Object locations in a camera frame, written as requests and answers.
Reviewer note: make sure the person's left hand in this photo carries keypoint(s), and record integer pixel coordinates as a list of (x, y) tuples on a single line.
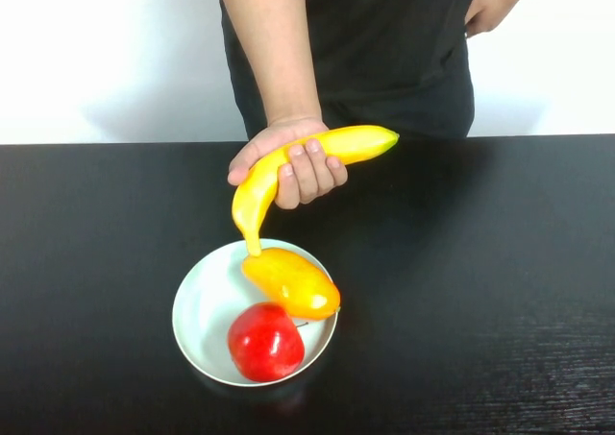
[(478, 17)]

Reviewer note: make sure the person's right hand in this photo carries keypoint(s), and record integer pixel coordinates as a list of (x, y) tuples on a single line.
[(307, 180)]

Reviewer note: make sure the yellow banana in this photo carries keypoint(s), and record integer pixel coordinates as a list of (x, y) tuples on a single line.
[(355, 143)]

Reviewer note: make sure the person's right forearm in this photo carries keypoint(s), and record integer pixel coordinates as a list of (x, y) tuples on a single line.
[(274, 46)]

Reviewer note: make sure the orange yellow mango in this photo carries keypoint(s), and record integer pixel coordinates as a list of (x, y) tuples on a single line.
[(298, 286)]

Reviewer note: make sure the white round bowl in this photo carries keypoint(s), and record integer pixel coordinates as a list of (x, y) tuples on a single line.
[(202, 310)]

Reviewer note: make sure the red apple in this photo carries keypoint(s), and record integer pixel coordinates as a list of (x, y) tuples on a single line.
[(264, 344)]

